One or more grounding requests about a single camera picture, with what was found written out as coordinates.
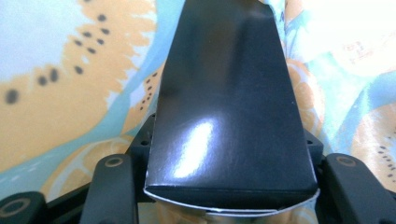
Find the black glossy box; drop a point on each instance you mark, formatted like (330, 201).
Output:
(230, 93)

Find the orange print fabric bag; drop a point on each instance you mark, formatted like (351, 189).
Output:
(62, 109)

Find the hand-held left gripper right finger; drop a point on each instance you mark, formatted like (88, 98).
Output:
(316, 152)

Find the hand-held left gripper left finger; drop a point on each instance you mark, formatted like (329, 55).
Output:
(144, 140)

